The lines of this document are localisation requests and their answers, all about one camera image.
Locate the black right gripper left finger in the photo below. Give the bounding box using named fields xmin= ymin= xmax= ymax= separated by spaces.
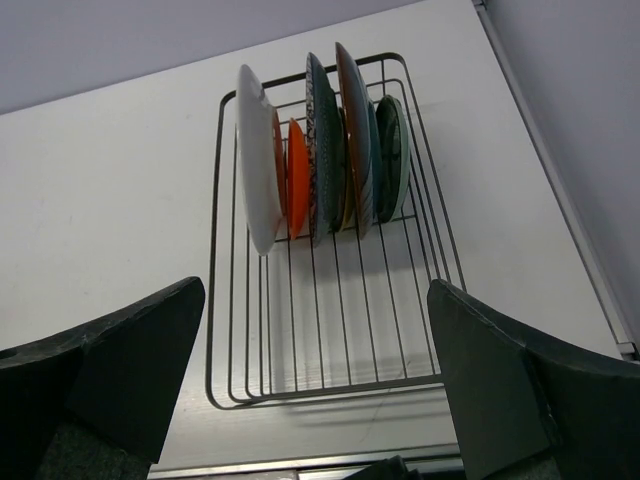
xmin=1 ymin=276 xmax=205 ymax=479

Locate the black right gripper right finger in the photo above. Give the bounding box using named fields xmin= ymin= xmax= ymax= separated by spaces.
xmin=427 ymin=280 xmax=639 ymax=479

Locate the small teal patterned plate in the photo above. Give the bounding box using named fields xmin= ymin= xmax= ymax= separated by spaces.
xmin=376 ymin=94 xmax=411 ymax=223

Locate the white red-backed plate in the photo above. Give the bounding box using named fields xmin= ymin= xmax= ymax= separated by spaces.
xmin=236 ymin=64 xmax=285 ymax=256

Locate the small orange plate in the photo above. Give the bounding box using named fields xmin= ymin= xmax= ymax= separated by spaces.
xmin=287 ymin=118 xmax=310 ymax=240

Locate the large teal glazed plate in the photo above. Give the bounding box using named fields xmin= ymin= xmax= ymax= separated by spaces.
xmin=335 ymin=42 xmax=380 ymax=238

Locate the blue floral pattern plate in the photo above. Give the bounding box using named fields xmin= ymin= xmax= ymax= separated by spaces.
xmin=305 ymin=52 xmax=346 ymax=247

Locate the grey wire dish rack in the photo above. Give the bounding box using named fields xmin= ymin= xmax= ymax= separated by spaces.
xmin=205 ymin=52 xmax=465 ymax=411

